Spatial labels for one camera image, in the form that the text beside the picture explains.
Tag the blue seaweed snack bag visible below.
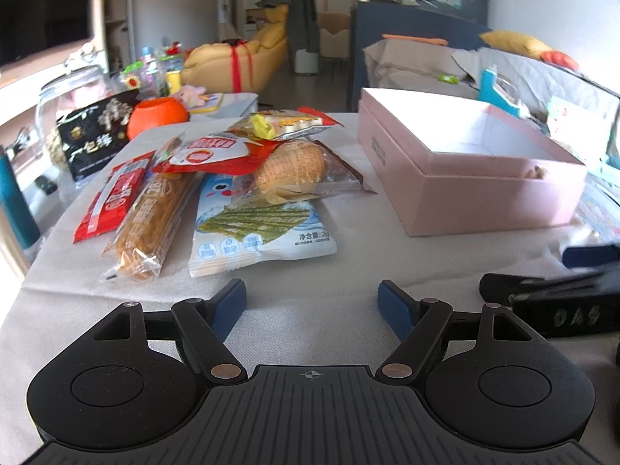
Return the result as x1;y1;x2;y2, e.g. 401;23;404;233
188;174;338;278

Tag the long orange biscuit pack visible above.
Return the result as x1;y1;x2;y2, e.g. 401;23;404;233
101;134;199;280

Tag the red long snack packet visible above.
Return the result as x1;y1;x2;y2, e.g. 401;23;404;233
72;151;155;244

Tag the red white snack bag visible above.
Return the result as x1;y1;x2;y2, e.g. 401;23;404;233
152;131;279;176

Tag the round bread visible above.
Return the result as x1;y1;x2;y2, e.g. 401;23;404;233
231;139;374;207

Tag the yellow snack packet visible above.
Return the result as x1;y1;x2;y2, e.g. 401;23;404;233
228;107;341;142

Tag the pink cardboard box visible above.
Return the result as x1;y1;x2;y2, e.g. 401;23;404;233
357;88;586;237

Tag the grey covered sofa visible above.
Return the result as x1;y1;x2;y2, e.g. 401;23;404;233
363;39;619;158

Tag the black remote control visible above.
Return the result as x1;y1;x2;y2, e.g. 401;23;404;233
34;174;58;195

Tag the orange pumpkin container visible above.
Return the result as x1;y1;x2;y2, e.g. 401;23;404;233
127;96;189;140

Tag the white coffee table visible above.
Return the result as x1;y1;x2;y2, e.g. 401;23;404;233
189;93;258;122

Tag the black tea box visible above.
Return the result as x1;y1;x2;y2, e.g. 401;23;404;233
57;89;140;182

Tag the teal water bottle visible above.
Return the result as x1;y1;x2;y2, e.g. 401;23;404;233
0;147;41;250

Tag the pink plush toy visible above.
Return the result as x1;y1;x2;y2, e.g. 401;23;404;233
172;84;209;110

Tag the yellow leather armchair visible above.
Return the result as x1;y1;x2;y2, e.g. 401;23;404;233
181;4;289;93

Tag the yellow cushion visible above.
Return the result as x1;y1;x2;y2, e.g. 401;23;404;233
479;31;553;60

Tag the large glass jar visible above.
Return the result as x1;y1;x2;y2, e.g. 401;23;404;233
34;64;115;171

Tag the dark coat on stand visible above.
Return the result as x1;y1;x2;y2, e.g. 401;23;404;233
254;0;319;53

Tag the blue fish tank cabinet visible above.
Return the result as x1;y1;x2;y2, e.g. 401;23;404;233
347;0;489;111

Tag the television screen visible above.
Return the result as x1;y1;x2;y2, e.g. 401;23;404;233
0;0;91;66

